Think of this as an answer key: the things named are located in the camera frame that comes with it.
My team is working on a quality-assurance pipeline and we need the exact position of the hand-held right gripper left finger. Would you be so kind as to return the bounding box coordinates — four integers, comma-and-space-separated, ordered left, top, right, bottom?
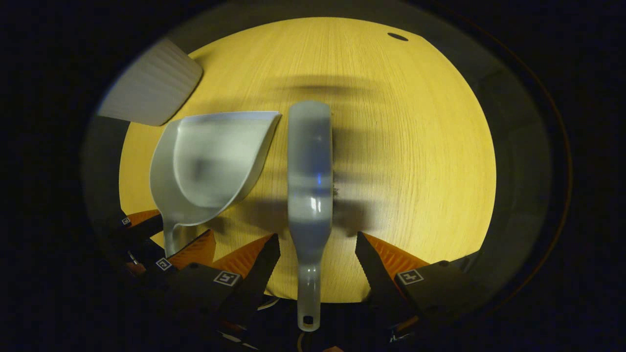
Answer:
169, 233, 283, 338

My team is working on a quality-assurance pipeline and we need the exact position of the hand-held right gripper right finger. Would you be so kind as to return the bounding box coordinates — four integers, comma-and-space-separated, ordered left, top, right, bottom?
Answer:
355, 231, 487, 338

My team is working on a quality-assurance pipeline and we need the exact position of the grey dustpan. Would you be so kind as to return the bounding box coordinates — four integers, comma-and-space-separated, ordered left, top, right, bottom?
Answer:
149, 111, 283, 258

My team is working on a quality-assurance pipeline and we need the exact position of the grey garbage bin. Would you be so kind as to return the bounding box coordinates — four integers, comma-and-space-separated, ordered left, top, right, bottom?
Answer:
97, 38, 204, 127

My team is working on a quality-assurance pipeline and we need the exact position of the small grey broom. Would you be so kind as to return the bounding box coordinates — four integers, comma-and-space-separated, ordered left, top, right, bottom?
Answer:
287, 100, 340, 332

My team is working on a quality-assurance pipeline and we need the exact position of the wooden desktop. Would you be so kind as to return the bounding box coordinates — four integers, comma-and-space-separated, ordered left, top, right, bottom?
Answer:
119, 17, 497, 304

